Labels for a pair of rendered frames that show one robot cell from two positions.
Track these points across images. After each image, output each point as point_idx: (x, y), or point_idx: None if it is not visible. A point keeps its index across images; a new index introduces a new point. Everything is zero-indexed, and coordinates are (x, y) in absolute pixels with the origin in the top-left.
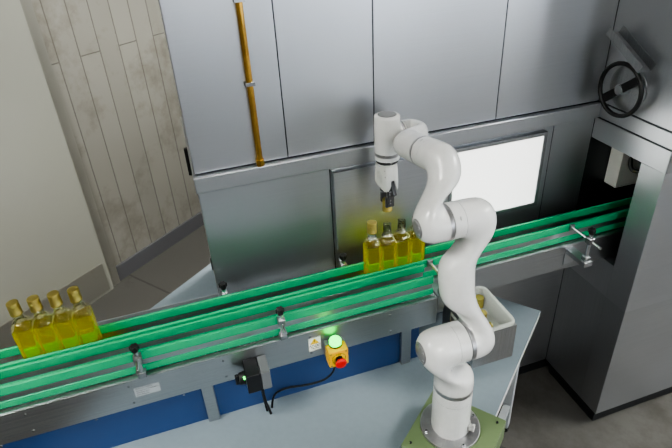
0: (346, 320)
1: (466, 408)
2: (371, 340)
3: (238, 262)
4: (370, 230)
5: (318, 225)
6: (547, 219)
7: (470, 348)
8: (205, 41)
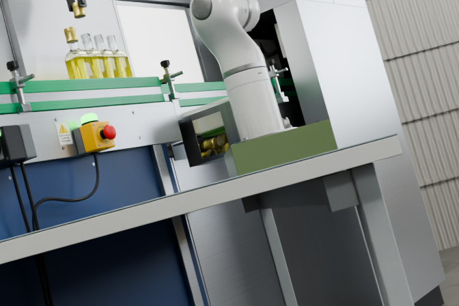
0: (89, 108)
1: (270, 82)
2: (125, 147)
3: None
4: (71, 35)
5: (0, 65)
6: None
7: None
8: None
